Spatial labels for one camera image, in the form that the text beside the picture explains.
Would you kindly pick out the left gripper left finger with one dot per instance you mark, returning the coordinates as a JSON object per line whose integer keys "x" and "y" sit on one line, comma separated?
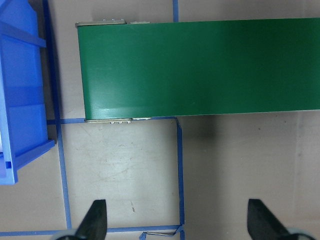
{"x": 94, "y": 224}

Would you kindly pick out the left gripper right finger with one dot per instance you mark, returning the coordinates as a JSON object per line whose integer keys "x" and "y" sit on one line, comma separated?
{"x": 262, "y": 224}

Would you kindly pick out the left blue plastic bin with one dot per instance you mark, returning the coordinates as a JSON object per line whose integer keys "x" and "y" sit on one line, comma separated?
{"x": 23, "y": 123}

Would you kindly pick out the green conveyor belt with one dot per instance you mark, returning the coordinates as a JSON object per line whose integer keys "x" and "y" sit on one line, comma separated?
{"x": 199, "y": 68}

